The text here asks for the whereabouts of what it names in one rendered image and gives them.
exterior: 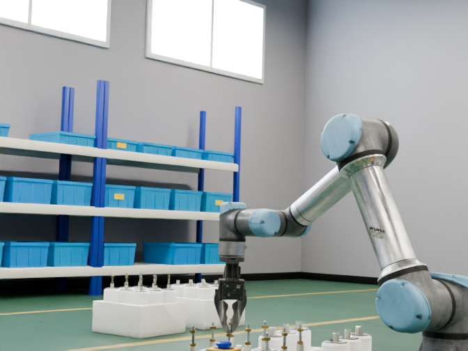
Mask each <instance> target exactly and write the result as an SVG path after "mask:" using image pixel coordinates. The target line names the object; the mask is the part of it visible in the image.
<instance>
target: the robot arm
mask: <svg viewBox="0 0 468 351"><path fill-rule="evenodd" d="M320 145H321V149H322V152H323V154H324V156H325V157H326V158H327V159H329V160H331V161H333V162H336V165H337V167H335V168H334V169H333V170H332V171H330V172H329V173H328V174H327V175H326V176H325V177H324V178H323V179H321V180H320V181H319V182H318V183H316V184H315V185H314V186H313V187H312V188H310V190H308V191H307V192H306V193H305V194H304V195H303V196H301V197H300V198H299V199H297V200H296V201H295V202H294V203H293V204H292V205H291V206H290V207H289V208H287V209H286V210H269V209H265V208H262V209H252V210H248V209H247V206H246V204H245V203H238V202H224V203H222V204H221V206H220V215H219V255H220V257H219V261H221V262H226V265H225V268H224V275H223V278H222V279H221V278H220V279H219V282H217V284H219V286H218V289H215V294H214V305H215V307H216V310H217V313H218V316H219V319H220V322H221V325H222V327H223V329H224V331H225V332H226V333H228V324H227V318H228V317H227V315H226V312H227V310H228V303H226V302H225V301H224V300H226V299H230V300H237V301H236V302H234V303H233V304H232V309H233V317H232V319H233V323H232V325H231V333H233V332H234V331H235V330H236V328H237V326H238V325H239V322H240V319H241V317H242V313H243V311H244V308H245V306H246V304H247V296H246V290H245V289H244V279H240V273H241V267H240V266H239V262H244V257H243V256H245V250H244V249H247V245H245V242H246V236H251V237H291V238H296V237H303V236H305V235H306V234H307V233H308V232H309V230H310V228H311V223H312V222H313V221H315V220H316V219H317V218H318V217H319V216H321V215H322V214H323V213H324V212H326V211H327V210H328V209H330V207H332V206H333V205H334V204H336V203H337V202H338V201H340V200H341V199H342V198H343V197H344V196H345V195H347V194H348V193H349V192H351V191H353V194H354V197H355V199H356V202H357V205H358V207H359V211H360V213H361V217H362V219H363V221H364V225H365V227H366V230H367V233H368V236H369V239H370V242H371V244H372V247H373V250H374V252H375V256H376V258H377V261H378V264H379V266H380V270H381V274H380V276H379V278H378V280H377V282H378V285H379V287H380V288H379V290H378V292H377V298H376V299H375V305H376V309H377V312H378V315H379V317H380V318H381V320H382V321H383V323H384V324H385V325H386V326H387V327H389V328H390V329H392V330H394V331H396V332H400V333H408V334H415V333H419V332H422V340H421V344H420V346H419V350H418V351H468V276H462V275H457V274H447V273H439V272H429V270H428V267H427V265H426V264H424V263H422V262H420V261H418V260H417V258H416V255H415V253H414V250H413V247H412V244H411V242H410V238H409V236H408V234H407V231H406V228H405V225H404V223H403V220H402V217H401V215H400V212H399V209H398V206H397V204H396V201H395V198H394V197H393V193H392V191H391V188H390V186H389V182H388V180H387V177H386V175H385V172H384V169H385V168H387V167H388V165H390V163H392V161H393V160H394V158H395V157H396V155H397V153H398V149H399V138H398V134H397V132H396V131H395V129H394V128H393V127H392V126H391V125H390V124H389V123H388V122H386V121H384V120H380V119H376V118H368V117H364V116H358V115H356V114H339V115H336V116H334V117H333V118H331V119H330V120H329V121H328V122H327V124H326V125H325V127H324V131H323V133H322V135H321V140H320Z"/></svg>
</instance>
